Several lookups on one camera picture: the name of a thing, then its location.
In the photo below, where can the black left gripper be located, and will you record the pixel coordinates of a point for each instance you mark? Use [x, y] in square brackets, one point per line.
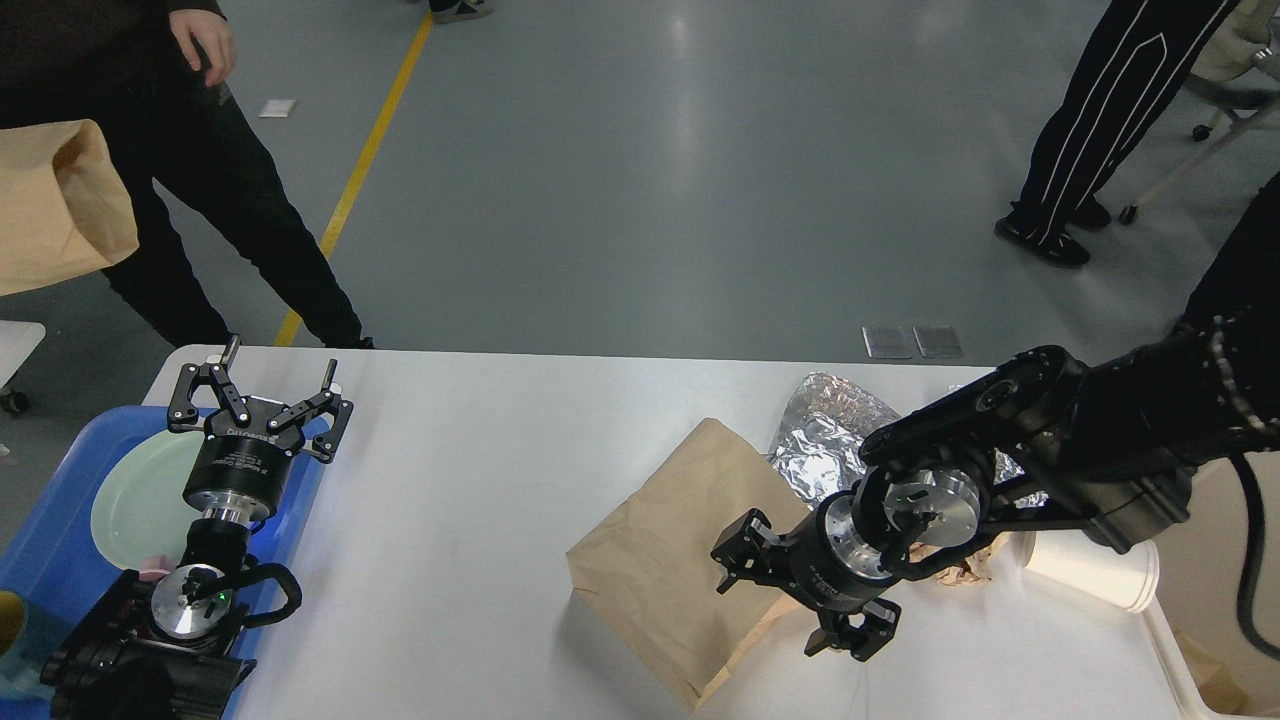
[240, 465]

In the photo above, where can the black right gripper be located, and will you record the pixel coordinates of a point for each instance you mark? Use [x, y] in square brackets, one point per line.
[825, 565]

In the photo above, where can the large brown paper bag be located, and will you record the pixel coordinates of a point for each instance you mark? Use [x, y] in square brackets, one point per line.
[646, 569]

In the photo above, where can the light green plate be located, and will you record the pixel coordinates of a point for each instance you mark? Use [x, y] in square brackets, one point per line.
[140, 510]

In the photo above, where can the pink ribbed mug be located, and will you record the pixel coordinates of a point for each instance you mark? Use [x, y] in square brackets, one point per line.
[155, 568]

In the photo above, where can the dark teal mug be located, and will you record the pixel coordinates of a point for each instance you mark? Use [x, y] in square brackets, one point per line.
[30, 634]

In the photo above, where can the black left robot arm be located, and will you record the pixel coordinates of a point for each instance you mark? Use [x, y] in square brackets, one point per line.
[162, 649]

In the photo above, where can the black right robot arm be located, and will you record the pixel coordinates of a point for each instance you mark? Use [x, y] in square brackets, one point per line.
[1045, 442]

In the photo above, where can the person bare hand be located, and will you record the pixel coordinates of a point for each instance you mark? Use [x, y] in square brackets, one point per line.
[206, 42]

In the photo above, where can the crumpled foil left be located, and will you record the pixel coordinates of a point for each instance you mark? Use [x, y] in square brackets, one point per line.
[817, 444]

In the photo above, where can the crumpled foil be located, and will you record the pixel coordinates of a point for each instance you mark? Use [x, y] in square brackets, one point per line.
[817, 444]
[961, 461]

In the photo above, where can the crumpled brown paper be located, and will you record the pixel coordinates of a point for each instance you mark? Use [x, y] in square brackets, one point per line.
[976, 569]

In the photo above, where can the crumpled foil right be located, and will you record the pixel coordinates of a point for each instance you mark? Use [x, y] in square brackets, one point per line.
[961, 461]

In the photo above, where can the white side table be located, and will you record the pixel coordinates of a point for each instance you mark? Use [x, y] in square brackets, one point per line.
[18, 341]

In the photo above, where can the blue plastic tray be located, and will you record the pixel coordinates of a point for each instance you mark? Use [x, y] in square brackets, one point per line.
[54, 562]

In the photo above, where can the floor plate left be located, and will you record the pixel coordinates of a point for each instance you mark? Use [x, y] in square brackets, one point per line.
[888, 342]

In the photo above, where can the floor plate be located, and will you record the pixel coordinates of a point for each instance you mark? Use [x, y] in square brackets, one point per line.
[937, 341]
[888, 342]

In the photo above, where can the paper bag held by person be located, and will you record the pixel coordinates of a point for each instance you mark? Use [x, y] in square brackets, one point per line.
[64, 209]

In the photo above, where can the floor plate right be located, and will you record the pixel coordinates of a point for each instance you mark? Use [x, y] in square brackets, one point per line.
[937, 341]

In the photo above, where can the white paper cup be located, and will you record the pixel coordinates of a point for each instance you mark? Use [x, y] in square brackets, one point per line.
[1126, 580]

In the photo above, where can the person in black left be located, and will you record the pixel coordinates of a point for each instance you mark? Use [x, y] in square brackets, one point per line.
[117, 63]

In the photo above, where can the beige plastic bin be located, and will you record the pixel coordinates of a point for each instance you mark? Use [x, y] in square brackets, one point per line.
[1201, 564]

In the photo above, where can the passerby shoe top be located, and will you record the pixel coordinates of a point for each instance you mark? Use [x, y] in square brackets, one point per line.
[444, 12]

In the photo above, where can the person in striped trousers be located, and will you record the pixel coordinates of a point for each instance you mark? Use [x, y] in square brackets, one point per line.
[1130, 70]

